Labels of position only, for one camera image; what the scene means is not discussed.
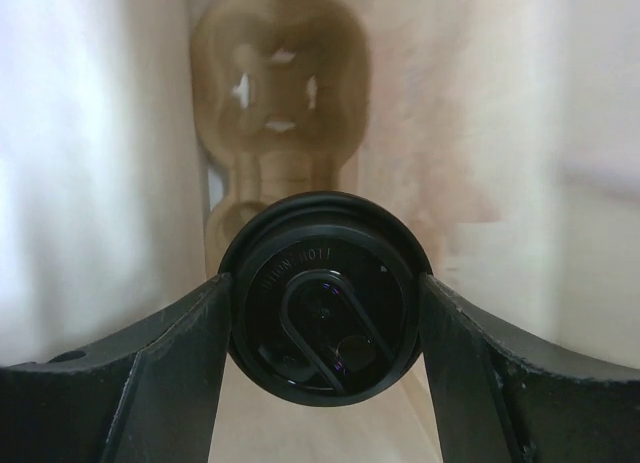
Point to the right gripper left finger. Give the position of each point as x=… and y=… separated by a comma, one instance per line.
x=147, y=393

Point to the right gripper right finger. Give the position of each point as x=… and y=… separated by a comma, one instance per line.
x=502, y=394

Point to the black plastic cup lid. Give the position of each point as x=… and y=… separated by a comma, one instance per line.
x=325, y=299

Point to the cream bear paper bag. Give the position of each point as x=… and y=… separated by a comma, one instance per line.
x=503, y=133

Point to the tan cardboard cup carrier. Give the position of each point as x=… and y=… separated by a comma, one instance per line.
x=281, y=100

